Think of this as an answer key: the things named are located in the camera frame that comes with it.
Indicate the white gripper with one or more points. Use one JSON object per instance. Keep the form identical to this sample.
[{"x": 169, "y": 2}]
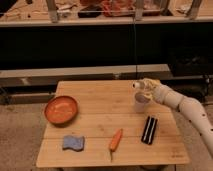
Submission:
[{"x": 149, "y": 94}]

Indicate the white plastic bottle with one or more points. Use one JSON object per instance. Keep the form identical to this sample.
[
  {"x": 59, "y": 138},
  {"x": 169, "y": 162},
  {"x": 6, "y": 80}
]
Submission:
[{"x": 144, "y": 85}]

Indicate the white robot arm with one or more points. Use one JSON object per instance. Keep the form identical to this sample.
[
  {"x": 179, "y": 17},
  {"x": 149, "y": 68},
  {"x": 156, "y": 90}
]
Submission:
[{"x": 189, "y": 107}]

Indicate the translucent plastic cup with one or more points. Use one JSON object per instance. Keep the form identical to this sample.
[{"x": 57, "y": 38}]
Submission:
[{"x": 140, "y": 102}]

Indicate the black striped eraser block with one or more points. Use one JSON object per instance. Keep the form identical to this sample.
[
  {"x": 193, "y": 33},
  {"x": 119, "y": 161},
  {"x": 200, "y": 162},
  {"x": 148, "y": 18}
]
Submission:
[{"x": 149, "y": 130}]

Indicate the wooden table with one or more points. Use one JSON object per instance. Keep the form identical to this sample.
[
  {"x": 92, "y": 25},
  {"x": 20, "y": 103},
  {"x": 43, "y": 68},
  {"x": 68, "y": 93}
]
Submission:
[{"x": 104, "y": 108}]

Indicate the orange carrot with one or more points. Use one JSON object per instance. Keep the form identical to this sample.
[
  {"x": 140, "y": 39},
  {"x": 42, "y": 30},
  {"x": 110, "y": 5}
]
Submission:
[{"x": 115, "y": 142}]

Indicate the blue sponge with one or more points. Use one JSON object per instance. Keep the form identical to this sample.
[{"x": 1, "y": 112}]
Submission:
[{"x": 74, "y": 143}]

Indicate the orange bowl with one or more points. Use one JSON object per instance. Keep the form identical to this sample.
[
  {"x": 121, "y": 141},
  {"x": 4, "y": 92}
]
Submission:
[{"x": 61, "y": 110}]

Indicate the grey metal rail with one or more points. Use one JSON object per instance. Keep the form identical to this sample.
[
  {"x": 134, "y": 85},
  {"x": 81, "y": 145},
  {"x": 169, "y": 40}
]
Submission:
[{"x": 50, "y": 76}]

